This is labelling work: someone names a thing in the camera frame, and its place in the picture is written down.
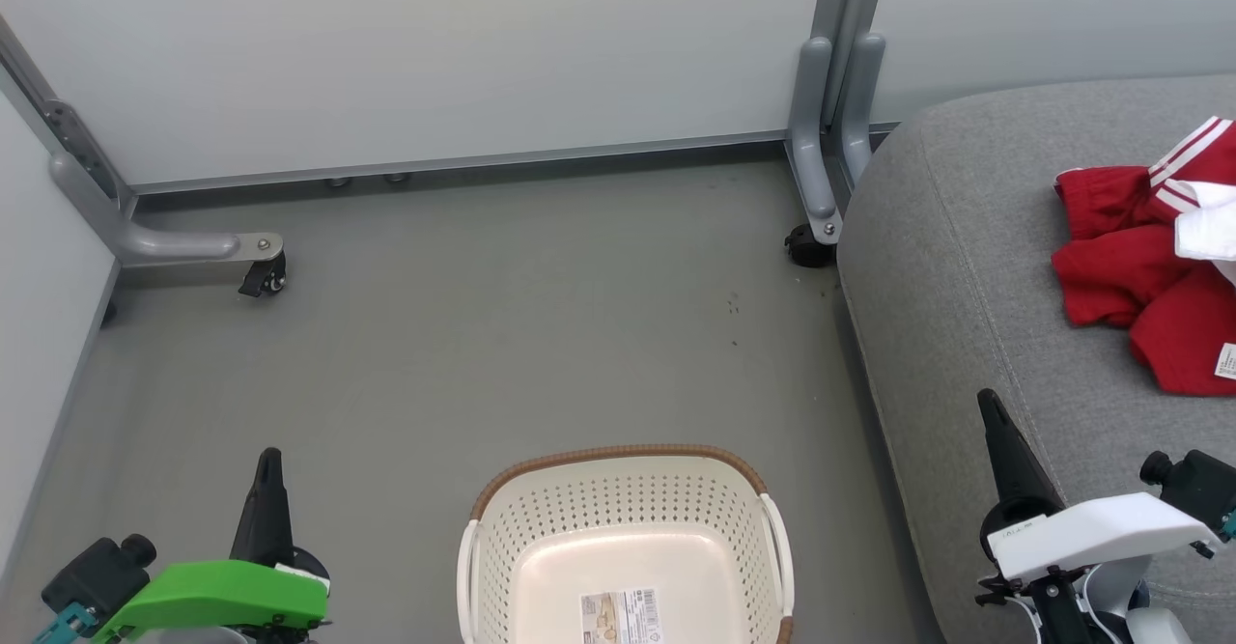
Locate teal cable connector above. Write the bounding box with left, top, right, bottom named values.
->
left=32, top=602, right=98, bottom=644

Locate grey single partition support foot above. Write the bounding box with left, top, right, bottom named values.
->
left=0, top=14, right=285, bottom=268

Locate paper label with barcode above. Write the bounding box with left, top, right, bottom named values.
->
left=579, top=588, right=664, bottom=644

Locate grey double partition support foot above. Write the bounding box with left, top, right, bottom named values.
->
left=784, top=0, right=889, bottom=244

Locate grey fabric sofa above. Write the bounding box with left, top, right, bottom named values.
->
left=836, top=74, right=1236, bottom=644

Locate black caster wheel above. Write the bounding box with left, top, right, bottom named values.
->
left=239, top=250, right=288, bottom=298
left=784, top=223, right=837, bottom=268

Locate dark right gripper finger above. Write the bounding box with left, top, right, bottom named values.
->
left=976, top=388, right=1063, bottom=510

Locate white perforated laundry basket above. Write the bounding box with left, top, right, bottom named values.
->
left=456, top=444, right=796, bottom=644

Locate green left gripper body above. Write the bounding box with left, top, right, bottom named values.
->
left=92, top=547, right=332, bottom=644

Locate red and white clothing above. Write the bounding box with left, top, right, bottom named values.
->
left=1051, top=116, right=1236, bottom=397

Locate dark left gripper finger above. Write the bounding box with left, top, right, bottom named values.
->
left=229, top=447, right=296, bottom=568

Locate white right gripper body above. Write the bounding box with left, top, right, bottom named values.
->
left=979, top=491, right=1223, bottom=584

